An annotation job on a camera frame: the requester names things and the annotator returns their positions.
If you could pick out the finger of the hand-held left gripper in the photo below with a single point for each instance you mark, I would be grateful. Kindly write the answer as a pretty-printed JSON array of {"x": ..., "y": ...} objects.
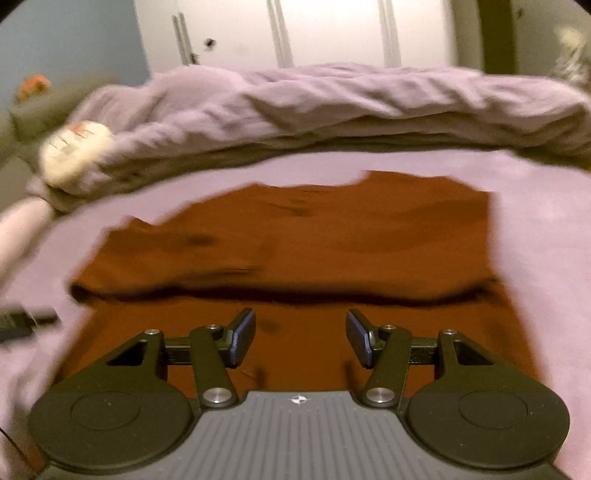
[{"x": 44, "y": 315}]

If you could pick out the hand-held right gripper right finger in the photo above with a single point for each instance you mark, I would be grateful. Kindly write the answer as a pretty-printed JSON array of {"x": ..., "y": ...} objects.
[{"x": 358, "y": 338}]

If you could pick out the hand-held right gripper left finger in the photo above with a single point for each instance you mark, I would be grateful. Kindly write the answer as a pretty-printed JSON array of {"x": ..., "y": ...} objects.
[{"x": 241, "y": 340}]

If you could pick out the brown small shirt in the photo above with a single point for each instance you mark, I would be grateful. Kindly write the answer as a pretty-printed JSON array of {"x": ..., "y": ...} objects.
[{"x": 351, "y": 230}]

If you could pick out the pale pink cloth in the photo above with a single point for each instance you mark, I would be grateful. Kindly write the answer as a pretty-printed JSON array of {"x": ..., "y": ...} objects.
[{"x": 18, "y": 240}]

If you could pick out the white round plush toy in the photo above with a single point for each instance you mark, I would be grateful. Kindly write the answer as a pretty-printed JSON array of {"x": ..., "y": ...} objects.
[{"x": 74, "y": 152}]

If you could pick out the olive green cushion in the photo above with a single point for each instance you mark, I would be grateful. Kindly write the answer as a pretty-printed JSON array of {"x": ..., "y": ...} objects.
[{"x": 27, "y": 124}]

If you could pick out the purple bed sheet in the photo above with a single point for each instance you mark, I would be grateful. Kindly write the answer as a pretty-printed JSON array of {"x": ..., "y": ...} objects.
[{"x": 535, "y": 230}]

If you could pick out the orange plush toy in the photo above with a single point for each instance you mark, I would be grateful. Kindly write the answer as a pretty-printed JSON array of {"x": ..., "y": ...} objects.
[{"x": 33, "y": 86}]

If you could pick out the crumpled purple duvet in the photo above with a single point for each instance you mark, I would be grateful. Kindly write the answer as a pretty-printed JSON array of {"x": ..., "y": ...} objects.
[{"x": 323, "y": 101}]

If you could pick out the white wardrobe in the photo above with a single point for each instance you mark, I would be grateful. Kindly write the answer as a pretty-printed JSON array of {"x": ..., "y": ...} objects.
[{"x": 323, "y": 32}]

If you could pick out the pale floral decoration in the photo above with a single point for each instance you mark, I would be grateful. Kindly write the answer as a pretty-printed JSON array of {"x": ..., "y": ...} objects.
[{"x": 572, "y": 55}]

